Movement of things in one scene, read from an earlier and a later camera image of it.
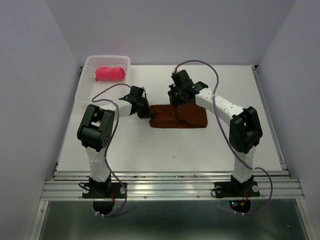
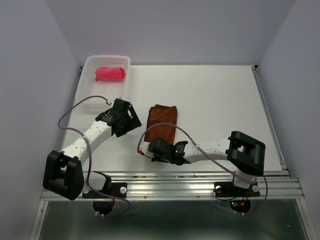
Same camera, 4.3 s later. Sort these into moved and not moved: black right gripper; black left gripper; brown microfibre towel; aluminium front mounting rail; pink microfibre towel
Moved: black left gripper; brown microfibre towel; black right gripper
Not moved: pink microfibre towel; aluminium front mounting rail
